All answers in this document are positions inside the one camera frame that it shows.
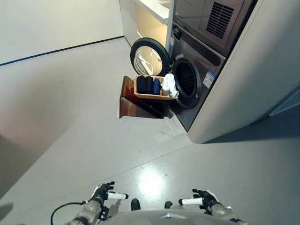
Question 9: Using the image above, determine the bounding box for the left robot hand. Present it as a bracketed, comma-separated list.
[90, 181, 129, 203]

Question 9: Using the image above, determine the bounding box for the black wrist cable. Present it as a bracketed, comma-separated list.
[50, 199, 88, 225]

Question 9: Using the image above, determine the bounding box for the wicker laundry basket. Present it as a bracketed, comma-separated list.
[134, 75, 175, 101]

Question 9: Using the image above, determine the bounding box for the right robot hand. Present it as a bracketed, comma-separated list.
[178, 188, 220, 210]

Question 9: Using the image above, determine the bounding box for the round washing machine door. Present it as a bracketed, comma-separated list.
[130, 37, 173, 77]

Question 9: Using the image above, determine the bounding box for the blue garment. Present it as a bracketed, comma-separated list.
[151, 78, 161, 96]

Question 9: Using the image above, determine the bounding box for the white cabinet enclosure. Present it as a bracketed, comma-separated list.
[187, 0, 300, 144]

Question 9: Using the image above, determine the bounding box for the grey front-load washing machine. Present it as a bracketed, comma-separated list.
[167, 24, 227, 133]

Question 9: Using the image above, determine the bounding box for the black left robot foot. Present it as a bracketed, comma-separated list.
[130, 198, 141, 211]

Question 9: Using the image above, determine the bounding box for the grey stacked dryer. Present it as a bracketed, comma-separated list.
[171, 0, 256, 58]

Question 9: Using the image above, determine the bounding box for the black garment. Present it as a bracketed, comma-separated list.
[136, 75, 153, 94]

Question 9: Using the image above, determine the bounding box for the white shelf unit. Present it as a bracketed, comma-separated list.
[119, 0, 175, 51]

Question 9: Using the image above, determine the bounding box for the grey robot torso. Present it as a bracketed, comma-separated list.
[106, 205, 232, 225]

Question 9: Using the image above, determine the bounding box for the brown wooden stool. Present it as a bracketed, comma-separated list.
[118, 75, 170, 120]

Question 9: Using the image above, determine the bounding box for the blue energy label sticker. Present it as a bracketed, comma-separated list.
[203, 71, 215, 88]

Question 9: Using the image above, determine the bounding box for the white cloth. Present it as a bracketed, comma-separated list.
[160, 73, 180, 98]

